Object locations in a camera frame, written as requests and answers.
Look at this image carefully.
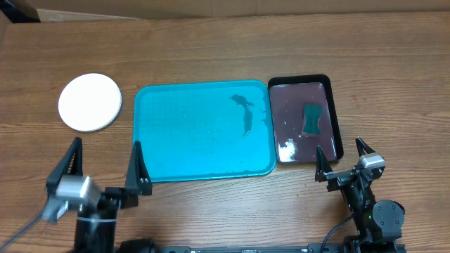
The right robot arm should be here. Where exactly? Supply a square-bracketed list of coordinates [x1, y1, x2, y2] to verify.
[315, 137, 406, 252]

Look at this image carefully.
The green sponge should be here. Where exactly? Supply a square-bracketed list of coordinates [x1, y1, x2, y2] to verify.
[302, 103, 323, 135]

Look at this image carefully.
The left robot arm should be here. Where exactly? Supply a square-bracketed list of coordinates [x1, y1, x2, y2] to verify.
[41, 137, 156, 252]

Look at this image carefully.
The teal plastic serving tray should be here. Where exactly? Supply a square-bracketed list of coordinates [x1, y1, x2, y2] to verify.
[133, 80, 276, 183]

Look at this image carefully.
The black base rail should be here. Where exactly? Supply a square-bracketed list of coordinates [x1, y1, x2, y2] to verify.
[115, 242, 407, 253]

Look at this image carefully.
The dark object top left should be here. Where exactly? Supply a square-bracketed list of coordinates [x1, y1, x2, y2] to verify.
[1, 0, 40, 23]

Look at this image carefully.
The black water tray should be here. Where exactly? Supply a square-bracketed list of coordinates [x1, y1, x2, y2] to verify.
[268, 74, 344, 164]

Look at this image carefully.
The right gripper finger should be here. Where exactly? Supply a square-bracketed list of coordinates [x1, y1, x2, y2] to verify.
[355, 136, 375, 157]
[315, 145, 333, 182]

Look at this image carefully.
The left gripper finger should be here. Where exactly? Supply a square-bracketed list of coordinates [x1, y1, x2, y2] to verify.
[46, 137, 83, 195]
[124, 141, 153, 196]

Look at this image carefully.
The white plate with stain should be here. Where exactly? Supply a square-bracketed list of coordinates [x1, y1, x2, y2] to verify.
[58, 73, 122, 132]

